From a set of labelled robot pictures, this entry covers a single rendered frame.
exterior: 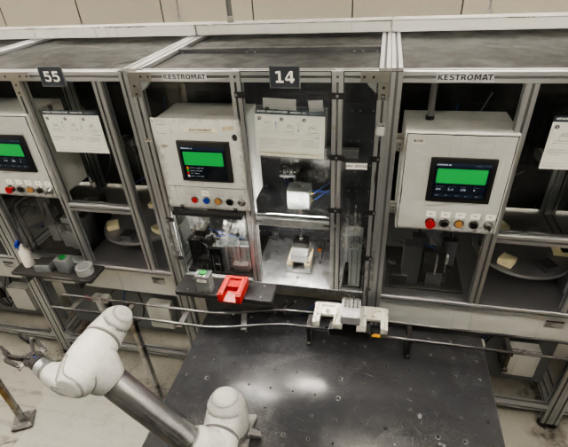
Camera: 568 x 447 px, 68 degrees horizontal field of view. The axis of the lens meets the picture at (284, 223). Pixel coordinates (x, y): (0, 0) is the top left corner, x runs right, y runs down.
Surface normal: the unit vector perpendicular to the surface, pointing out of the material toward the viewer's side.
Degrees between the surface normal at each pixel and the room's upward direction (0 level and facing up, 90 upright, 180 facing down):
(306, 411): 0
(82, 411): 0
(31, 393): 0
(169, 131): 90
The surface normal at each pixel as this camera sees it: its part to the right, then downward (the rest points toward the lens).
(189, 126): -0.21, 0.55
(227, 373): -0.05, -0.83
